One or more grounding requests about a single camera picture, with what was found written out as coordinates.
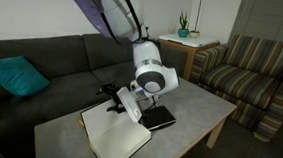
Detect small black notebook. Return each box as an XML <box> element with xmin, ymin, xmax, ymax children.
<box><xmin>140</xmin><ymin>103</ymin><xmax>178</xmax><ymax>133</ymax></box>

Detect small white plant pot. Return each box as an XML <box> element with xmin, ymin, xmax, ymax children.
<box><xmin>188</xmin><ymin>29</ymin><xmax>201</xmax><ymax>39</ymax></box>

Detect wooden coffee table leg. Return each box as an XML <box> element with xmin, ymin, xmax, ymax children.
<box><xmin>206</xmin><ymin>116</ymin><xmax>228</xmax><ymax>150</ymax></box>

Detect black and yellow book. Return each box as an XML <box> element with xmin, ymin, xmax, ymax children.
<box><xmin>76</xmin><ymin>97</ymin><xmax>155</xmax><ymax>158</ymax></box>

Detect dark grey patterned sofa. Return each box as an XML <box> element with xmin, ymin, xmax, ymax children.
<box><xmin>0</xmin><ymin>26</ymin><xmax>189</xmax><ymax>158</ymax></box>

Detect wooden side table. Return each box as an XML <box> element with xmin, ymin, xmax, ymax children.
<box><xmin>155</xmin><ymin>36</ymin><xmax>221</xmax><ymax>83</ymax></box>

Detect light grey wrist camera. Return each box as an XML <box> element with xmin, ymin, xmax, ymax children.
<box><xmin>113</xmin><ymin>85</ymin><xmax>146</xmax><ymax>124</ymax></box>

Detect striped armchair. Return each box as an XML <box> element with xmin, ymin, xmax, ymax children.
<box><xmin>187</xmin><ymin>31</ymin><xmax>283</xmax><ymax>144</ymax></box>

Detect teal cushion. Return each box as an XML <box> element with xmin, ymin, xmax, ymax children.
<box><xmin>0</xmin><ymin>53</ymin><xmax>53</xmax><ymax>100</ymax></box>

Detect window blinds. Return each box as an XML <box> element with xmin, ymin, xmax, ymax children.
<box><xmin>228</xmin><ymin>0</ymin><xmax>283</xmax><ymax>45</ymax></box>

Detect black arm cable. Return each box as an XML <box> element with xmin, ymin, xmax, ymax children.
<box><xmin>113</xmin><ymin>0</ymin><xmax>146</xmax><ymax>46</ymax></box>

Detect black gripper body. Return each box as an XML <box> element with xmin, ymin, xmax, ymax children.
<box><xmin>108</xmin><ymin>84</ymin><xmax>125</xmax><ymax>106</ymax></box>

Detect teal potted plant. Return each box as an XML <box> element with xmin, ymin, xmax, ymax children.
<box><xmin>177</xmin><ymin>10</ymin><xmax>191</xmax><ymax>39</ymax></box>

